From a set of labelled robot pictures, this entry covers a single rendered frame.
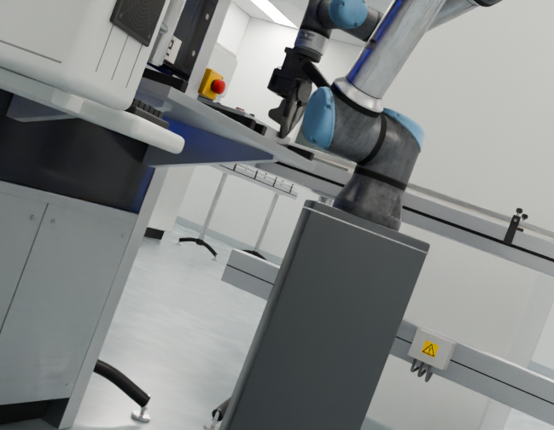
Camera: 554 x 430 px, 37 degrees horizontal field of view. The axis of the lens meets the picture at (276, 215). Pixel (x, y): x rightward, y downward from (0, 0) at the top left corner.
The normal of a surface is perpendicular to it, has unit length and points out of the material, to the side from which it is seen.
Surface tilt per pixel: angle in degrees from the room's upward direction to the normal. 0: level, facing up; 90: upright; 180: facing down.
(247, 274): 90
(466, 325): 90
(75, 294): 90
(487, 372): 90
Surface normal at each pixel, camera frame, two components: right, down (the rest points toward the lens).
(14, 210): 0.85, 0.33
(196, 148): -0.39, -0.13
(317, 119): -0.90, -0.21
